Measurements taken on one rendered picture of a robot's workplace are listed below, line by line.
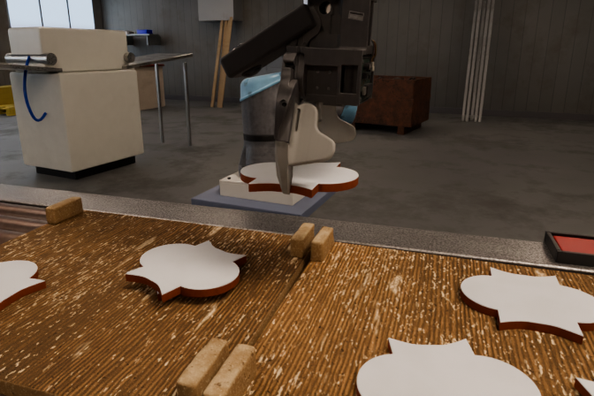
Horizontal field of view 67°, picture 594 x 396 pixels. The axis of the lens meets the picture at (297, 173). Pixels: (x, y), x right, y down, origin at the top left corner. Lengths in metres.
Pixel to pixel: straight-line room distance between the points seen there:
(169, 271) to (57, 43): 4.25
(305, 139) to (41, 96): 4.39
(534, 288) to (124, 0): 12.36
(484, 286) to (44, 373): 0.43
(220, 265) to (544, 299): 0.34
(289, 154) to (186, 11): 11.04
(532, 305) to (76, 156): 4.39
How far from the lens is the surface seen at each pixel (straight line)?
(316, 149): 0.44
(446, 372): 0.41
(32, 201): 0.99
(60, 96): 4.56
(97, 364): 0.45
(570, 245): 0.74
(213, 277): 0.51
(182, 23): 11.51
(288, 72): 0.45
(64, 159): 4.70
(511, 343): 0.48
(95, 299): 0.54
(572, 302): 0.55
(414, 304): 0.50
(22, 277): 0.60
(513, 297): 0.53
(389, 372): 0.40
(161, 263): 0.55
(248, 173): 0.51
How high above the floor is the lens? 1.19
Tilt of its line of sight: 15 degrees down
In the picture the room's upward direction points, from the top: straight up
